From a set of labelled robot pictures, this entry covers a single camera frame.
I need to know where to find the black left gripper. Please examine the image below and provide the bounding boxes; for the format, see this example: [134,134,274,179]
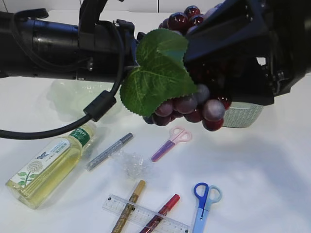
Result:
[77,0,146,84]

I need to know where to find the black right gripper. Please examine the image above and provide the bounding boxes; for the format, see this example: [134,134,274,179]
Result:
[184,0,311,106]

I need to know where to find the purple artificial grape bunch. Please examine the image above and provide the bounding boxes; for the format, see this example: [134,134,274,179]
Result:
[120,5,231,132]

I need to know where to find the clear plastic sheet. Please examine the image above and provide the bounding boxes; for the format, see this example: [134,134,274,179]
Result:
[110,150,151,180]

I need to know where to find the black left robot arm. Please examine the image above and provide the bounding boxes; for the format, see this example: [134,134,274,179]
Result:
[0,0,143,83]

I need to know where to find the green wavy plastic plate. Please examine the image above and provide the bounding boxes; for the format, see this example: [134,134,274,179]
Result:
[47,80,113,122]

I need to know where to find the green plastic woven basket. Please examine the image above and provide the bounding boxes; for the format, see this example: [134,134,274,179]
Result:
[223,102,264,128]

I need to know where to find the silver marker pen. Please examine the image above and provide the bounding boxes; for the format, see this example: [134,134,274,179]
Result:
[86,133,133,171]

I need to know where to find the clear plastic ruler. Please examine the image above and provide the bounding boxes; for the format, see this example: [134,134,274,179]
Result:
[103,195,191,233]

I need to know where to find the gold marker pen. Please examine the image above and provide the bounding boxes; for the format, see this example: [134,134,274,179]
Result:
[111,180,145,233]

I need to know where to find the red marker pen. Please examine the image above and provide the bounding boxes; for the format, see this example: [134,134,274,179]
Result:
[140,194,180,233]

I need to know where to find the pink purple scissors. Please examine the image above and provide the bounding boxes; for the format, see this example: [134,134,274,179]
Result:
[151,126,192,162]

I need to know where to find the yellow tea plastic bottle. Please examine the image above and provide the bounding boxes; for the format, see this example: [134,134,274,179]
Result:
[5,122,97,209]

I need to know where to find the blue scissors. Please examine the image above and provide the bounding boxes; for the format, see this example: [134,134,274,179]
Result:
[192,183,223,233]

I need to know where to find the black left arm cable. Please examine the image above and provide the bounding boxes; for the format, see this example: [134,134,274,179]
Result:
[0,20,126,140]

